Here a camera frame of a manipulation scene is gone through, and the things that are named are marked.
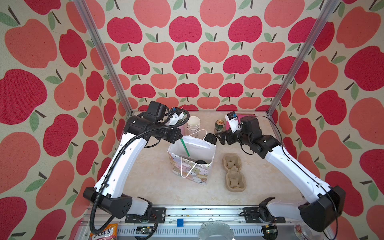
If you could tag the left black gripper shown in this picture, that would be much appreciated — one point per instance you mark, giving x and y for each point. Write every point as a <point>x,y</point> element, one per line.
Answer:
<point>175,136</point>

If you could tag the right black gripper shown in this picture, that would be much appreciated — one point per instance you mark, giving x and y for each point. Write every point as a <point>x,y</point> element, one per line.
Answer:
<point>229,133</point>

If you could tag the green straw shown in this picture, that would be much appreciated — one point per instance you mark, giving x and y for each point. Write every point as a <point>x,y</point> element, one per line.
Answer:
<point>185,147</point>

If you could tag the black plastic cup lid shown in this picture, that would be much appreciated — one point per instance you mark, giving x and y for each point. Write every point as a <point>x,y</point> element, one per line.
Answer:
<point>201,162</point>

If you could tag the white patterned paper gift bag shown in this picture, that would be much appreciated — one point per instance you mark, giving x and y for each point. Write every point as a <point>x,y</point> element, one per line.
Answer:
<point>186,167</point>

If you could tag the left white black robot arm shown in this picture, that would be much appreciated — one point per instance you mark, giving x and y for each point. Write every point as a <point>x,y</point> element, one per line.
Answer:
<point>109,201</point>

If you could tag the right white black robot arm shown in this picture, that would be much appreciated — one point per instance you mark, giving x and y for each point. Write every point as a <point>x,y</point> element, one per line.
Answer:
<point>322,204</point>

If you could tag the green beverage can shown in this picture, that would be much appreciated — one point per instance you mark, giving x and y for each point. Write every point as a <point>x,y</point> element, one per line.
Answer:
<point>219,126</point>

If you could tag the stack of black cup lids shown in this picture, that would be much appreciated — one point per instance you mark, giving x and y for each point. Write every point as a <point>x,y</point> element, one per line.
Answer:
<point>211,138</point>

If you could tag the stack of white paper cups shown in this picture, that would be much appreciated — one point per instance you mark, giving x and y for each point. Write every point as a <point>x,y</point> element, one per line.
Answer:
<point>193,125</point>

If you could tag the brown cardboard cup carrier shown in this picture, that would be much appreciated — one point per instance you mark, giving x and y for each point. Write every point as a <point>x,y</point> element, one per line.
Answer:
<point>235,181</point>

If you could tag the orange snack packet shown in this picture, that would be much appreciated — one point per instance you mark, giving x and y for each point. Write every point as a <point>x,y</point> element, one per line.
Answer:
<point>109,233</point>

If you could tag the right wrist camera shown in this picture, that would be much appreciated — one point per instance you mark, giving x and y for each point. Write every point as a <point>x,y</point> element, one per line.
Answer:
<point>232,119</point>

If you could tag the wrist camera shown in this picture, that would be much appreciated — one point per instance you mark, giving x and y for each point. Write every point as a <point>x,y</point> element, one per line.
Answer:
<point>232,119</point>
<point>176,117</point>

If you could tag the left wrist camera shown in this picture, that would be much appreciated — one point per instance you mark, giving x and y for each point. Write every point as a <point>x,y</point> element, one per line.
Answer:
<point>176,117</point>

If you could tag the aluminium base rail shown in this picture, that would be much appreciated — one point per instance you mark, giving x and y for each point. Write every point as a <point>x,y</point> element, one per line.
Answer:
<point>172,222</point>

